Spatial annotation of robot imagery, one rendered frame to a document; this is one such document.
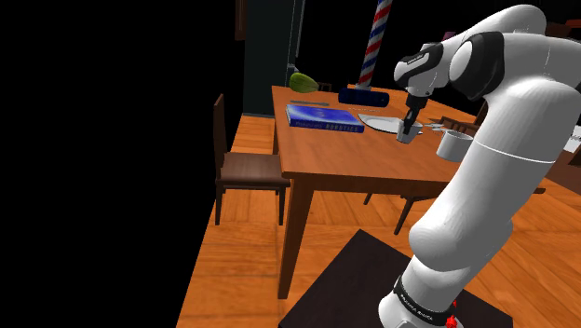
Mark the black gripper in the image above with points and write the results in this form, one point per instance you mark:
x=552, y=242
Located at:
x=416, y=106

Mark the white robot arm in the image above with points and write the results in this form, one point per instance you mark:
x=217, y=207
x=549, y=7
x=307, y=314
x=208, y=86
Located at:
x=508, y=136

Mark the silver fork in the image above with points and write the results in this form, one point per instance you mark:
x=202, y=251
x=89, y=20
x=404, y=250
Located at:
x=436, y=126

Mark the white plate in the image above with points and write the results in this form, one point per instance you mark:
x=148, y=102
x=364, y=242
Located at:
x=379, y=122

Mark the dark blue cylinder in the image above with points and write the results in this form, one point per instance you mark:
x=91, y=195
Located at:
x=363, y=97

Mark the large white cup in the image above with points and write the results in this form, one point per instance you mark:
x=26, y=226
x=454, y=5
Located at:
x=454, y=147

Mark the red white blue striped pole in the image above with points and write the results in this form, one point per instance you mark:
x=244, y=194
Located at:
x=373, y=45

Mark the brown wooden table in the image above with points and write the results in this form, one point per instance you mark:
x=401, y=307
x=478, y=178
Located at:
x=345, y=156

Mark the brown wooden chair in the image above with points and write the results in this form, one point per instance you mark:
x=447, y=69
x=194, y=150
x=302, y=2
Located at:
x=325, y=86
x=247, y=168

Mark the blue book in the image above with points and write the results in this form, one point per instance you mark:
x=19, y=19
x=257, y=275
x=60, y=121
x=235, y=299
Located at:
x=322, y=117

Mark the grey knife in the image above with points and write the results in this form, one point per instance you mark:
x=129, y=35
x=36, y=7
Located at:
x=308, y=103

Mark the green fruit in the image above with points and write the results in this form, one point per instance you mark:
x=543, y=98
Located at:
x=303, y=82

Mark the dark tall cabinet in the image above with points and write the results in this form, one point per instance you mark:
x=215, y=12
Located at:
x=268, y=54

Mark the dark framed wall picture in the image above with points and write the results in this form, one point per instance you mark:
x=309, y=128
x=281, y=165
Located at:
x=240, y=20

